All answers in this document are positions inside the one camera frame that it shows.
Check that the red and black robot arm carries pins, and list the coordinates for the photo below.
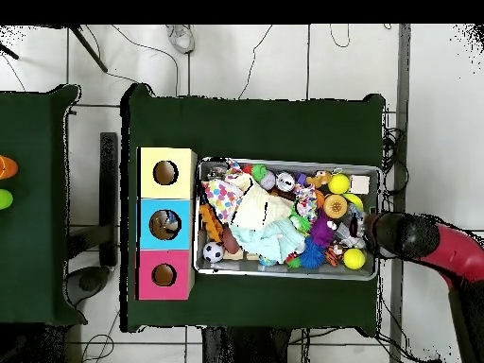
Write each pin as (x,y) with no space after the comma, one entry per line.
(408,236)

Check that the silver mesh bin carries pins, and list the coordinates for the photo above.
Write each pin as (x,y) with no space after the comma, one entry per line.
(264,270)

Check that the wooden box with three holes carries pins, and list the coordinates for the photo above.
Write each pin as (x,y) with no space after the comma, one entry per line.
(181,181)

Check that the purple spiky ball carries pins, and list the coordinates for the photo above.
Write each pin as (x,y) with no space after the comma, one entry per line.
(321,230)

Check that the yellow ball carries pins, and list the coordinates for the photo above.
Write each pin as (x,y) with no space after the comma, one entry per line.
(354,259)
(339,183)

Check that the blue spiky ball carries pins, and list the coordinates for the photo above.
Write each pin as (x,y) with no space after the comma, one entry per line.
(312,255)

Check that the light blue muslin cloth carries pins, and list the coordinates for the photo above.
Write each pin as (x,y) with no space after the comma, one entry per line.
(272,238)

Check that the cream muslin cloth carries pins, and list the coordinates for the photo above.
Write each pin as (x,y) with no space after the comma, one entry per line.
(261,206)

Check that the dark green table cloth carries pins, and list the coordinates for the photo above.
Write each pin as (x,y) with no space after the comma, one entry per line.
(264,128)
(34,245)

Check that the polka dot paper napkin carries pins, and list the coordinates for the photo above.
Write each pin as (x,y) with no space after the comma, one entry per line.
(223,196)

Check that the small soccer ball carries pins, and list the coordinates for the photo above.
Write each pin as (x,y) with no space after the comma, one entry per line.
(213,252)

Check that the black panel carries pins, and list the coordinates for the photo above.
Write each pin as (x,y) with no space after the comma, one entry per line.
(109,170)

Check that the person's foot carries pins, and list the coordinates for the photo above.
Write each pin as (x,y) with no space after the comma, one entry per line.
(182,38)

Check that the grey round base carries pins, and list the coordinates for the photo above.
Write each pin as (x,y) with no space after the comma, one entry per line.
(89,281)

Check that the black tripod leg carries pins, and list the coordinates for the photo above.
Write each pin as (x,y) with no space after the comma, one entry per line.
(89,48)
(9,52)

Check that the green plastic object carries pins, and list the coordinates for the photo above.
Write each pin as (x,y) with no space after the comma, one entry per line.
(4,199)

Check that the orange plastic object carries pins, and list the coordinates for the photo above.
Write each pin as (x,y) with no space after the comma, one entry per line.
(7,167)

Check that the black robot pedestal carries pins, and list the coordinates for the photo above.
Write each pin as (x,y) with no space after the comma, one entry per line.
(245,348)

